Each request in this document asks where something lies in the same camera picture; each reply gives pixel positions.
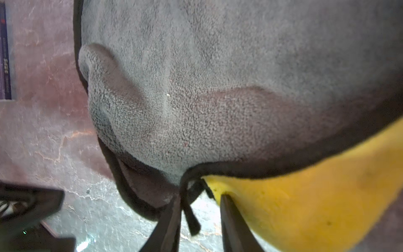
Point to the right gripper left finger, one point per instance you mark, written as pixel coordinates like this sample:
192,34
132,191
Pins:
166,235

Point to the yellow grey dishcloth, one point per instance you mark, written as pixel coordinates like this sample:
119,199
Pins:
293,108

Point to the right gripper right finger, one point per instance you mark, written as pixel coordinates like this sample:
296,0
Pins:
236,235

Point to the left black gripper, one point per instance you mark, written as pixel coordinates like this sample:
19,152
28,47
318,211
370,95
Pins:
23,210

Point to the purple book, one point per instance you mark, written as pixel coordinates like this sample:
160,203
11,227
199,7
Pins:
6,89

